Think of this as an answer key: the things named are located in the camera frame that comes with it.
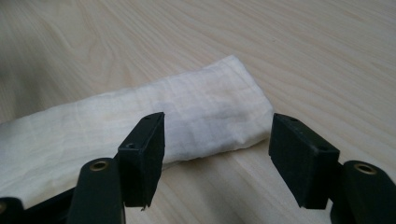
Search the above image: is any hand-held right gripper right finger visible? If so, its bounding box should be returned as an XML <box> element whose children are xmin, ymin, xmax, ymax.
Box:
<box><xmin>268</xmin><ymin>112</ymin><xmax>341</xmax><ymax>210</ymax></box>

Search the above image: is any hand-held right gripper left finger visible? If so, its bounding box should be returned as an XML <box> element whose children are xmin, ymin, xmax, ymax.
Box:
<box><xmin>117</xmin><ymin>111</ymin><xmax>166</xmax><ymax>209</ymax></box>

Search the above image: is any white bear-print cloth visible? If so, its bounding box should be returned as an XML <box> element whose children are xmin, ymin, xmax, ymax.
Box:
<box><xmin>0</xmin><ymin>54</ymin><xmax>276</xmax><ymax>210</ymax></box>

